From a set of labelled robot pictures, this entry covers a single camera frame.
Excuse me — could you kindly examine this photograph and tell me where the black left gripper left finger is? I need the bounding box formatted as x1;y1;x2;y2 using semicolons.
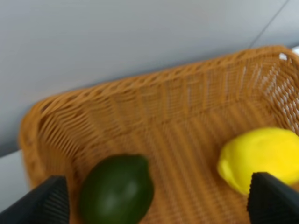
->
0;175;70;224

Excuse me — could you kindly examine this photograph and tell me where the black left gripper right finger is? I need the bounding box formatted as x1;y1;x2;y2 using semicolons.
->
247;172;299;224

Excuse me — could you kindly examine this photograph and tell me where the yellow lemon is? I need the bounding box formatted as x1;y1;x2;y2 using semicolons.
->
217;127;299;195

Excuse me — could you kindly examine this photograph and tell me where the green avocado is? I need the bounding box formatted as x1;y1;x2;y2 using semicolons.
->
79;154;155;224

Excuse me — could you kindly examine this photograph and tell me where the orange wicker basket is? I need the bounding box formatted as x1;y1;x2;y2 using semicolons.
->
19;46;299;224

